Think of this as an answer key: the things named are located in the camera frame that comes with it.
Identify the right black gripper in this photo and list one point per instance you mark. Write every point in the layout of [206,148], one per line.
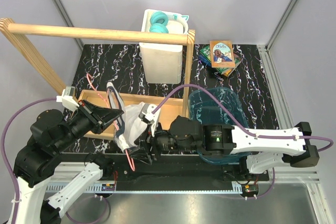
[143,153]

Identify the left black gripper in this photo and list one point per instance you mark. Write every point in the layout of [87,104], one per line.
[101,117]

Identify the pink wire hanger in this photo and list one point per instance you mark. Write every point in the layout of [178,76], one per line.
[89,78]

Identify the white tank top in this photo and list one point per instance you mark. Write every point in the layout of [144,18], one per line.
[130,126]

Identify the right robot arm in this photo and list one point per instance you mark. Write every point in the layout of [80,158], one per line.
[220,144]

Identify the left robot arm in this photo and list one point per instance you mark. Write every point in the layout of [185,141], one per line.
[35,163]

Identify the black marbled table mat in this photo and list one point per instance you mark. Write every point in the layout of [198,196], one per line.
[245,92]

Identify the wooden clothes rack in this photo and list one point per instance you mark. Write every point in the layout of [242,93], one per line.
[17,36]

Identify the blue transparent plastic bin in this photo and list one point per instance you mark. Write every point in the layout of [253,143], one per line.
[204,109]

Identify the white storage box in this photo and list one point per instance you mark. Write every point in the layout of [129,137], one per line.
[162,63]

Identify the teal headphones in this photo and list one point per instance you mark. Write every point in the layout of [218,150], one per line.
[159,20]

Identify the green book stack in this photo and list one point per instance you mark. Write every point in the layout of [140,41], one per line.
[205,57]

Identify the orange Othello book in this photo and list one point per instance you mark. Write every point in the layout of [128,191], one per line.
[222,54]

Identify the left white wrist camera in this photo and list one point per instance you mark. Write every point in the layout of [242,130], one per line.
[67,98]

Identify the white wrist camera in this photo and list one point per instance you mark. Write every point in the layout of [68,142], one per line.
[150,114]
[67,98]

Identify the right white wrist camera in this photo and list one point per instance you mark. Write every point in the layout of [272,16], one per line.
[150,114]

